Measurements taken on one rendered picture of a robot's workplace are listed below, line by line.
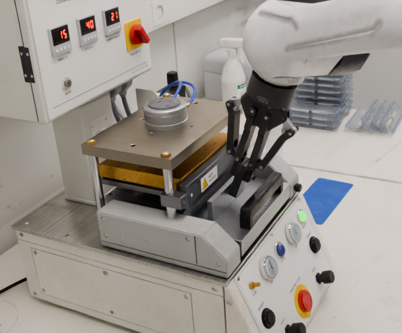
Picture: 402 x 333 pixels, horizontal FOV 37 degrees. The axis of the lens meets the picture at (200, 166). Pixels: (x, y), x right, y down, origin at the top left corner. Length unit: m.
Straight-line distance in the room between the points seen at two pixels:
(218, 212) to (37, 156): 0.62
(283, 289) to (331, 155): 0.77
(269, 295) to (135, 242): 0.25
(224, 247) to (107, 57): 0.42
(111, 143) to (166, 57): 0.98
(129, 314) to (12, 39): 0.52
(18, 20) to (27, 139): 0.54
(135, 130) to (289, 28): 0.42
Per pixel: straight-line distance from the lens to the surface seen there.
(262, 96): 0.93
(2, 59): 1.05
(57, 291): 1.22
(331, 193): 1.58
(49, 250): 1.17
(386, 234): 1.42
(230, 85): 1.94
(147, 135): 1.04
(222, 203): 1.05
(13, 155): 1.47
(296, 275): 1.13
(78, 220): 1.17
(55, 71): 1.03
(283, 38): 0.74
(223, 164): 1.08
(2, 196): 1.46
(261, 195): 1.02
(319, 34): 0.71
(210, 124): 1.06
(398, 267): 1.32
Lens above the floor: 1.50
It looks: 26 degrees down
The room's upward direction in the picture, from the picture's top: 4 degrees counter-clockwise
